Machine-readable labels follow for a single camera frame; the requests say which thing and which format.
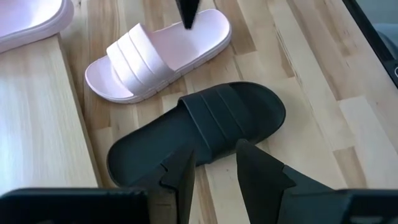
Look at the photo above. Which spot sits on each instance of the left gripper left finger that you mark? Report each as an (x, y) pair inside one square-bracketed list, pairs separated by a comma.
[(185, 180)]

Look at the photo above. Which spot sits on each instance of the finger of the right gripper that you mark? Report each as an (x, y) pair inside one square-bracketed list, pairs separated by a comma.
[(188, 12)]

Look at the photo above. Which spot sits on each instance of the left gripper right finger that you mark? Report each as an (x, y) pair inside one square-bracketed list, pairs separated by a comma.
[(261, 186)]

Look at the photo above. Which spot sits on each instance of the black rubber slide sandal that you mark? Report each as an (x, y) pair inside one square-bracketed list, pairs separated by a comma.
[(211, 121)]

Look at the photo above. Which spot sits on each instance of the pink rubber slide sandal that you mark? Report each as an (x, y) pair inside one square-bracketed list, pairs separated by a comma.
[(25, 18), (140, 62)]

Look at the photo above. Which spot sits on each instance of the black frame wooden shoe shelf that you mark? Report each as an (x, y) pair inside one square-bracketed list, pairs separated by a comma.
[(40, 124)]

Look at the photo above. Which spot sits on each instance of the black aluminium rig frame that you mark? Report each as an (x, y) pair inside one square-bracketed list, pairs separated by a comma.
[(367, 28)]

